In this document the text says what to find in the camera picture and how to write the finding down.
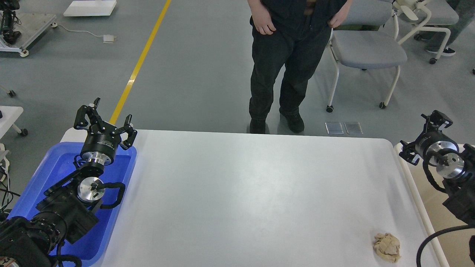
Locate left floor plate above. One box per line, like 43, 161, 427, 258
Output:
325, 122, 344, 135

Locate person in black clothes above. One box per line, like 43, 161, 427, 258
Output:
248, 0, 353, 134

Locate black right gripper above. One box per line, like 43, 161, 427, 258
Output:
399, 110, 460, 166

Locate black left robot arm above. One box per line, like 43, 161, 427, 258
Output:
0, 98, 137, 267

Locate floor plate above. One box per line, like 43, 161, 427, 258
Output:
325, 122, 344, 135
344, 122, 363, 135

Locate grey chair white frame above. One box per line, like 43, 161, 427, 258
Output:
326, 0, 407, 113

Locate white flat board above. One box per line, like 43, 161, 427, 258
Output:
63, 0, 117, 17

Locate blue plastic bin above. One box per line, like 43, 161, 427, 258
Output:
1, 142, 137, 267

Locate crumpled beige paper ball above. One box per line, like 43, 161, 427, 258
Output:
373, 232, 401, 263

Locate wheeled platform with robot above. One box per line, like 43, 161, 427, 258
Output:
0, 0, 58, 57

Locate white power adapter with cable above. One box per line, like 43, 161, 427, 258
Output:
50, 22, 117, 43

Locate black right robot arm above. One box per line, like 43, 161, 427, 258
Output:
399, 110, 475, 267

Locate right floor plate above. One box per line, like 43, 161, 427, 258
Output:
344, 122, 363, 135

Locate beige plastic bin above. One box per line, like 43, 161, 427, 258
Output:
394, 144, 474, 267

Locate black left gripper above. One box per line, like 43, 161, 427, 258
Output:
73, 98, 138, 166

